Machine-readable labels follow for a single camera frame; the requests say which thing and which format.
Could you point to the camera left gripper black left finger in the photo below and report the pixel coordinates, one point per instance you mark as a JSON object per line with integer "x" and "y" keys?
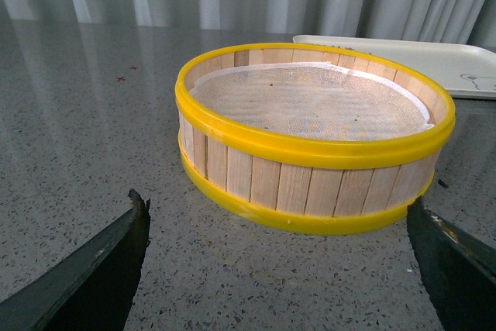
{"x": 94, "y": 287}

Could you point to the camera left gripper black right finger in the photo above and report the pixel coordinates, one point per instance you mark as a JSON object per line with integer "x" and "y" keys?
{"x": 457, "y": 270}

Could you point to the white bear print tray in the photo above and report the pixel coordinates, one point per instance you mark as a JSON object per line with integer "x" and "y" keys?
{"x": 464, "y": 71}

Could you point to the yellow rimmed wooden steamer basket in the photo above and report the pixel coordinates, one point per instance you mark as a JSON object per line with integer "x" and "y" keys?
{"x": 305, "y": 185}

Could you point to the white mesh steamer liner cloth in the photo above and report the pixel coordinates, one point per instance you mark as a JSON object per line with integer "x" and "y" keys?
{"x": 313, "y": 100}

